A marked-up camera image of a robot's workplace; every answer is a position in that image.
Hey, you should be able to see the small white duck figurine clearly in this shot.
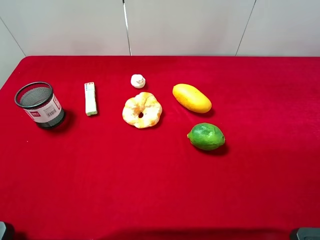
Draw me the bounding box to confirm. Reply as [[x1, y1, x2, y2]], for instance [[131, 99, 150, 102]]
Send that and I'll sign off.
[[130, 74, 146, 89]]

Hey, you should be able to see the dark object bottom right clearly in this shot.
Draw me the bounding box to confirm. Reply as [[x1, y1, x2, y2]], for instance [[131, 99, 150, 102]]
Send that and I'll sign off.
[[289, 227, 320, 240]]

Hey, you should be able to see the dark object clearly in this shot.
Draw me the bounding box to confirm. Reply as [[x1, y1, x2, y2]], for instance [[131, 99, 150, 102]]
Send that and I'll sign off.
[[289, 227, 320, 240], [0, 221, 15, 240]]

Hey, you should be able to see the dark object bottom left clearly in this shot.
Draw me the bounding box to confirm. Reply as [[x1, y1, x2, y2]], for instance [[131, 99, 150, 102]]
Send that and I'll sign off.
[[0, 221, 15, 240]]

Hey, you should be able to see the orange white twisted bread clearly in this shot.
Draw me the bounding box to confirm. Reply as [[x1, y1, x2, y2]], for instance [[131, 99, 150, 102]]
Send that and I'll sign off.
[[122, 92, 163, 129]]

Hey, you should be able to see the yellow mango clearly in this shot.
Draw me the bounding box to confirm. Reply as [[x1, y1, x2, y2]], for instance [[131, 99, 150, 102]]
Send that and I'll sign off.
[[172, 83, 212, 114]]

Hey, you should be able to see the green lime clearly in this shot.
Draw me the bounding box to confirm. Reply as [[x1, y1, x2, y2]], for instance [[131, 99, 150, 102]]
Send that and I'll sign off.
[[187, 122, 226, 151]]

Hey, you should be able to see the white green small box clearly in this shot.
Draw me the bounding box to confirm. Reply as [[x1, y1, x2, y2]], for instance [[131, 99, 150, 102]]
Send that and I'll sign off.
[[84, 82, 98, 116]]

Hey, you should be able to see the red tablecloth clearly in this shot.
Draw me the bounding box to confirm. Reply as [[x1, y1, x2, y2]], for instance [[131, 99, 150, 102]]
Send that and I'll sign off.
[[0, 56, 320, 240]]

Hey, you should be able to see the black mesh pen cup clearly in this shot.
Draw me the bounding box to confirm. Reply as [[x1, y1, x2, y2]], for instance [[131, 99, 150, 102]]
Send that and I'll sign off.
[[14, 81, 66, 130]]

